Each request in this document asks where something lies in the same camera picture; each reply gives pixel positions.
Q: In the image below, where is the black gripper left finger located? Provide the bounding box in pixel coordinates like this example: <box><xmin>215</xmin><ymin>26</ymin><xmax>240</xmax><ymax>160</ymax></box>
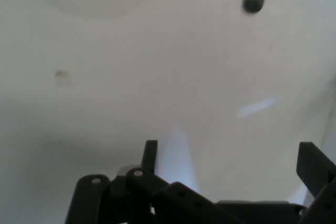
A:
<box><xmin>65</xmin><ymin>140</ymin><xmax>238</xmax><ymax>224</ymax></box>

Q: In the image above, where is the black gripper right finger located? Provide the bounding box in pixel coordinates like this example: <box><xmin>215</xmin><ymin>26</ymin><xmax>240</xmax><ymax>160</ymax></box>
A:
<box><xmin>296</xmin><ymin>142</ymin><xmax>336</xmax><ymax>224</ymax></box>

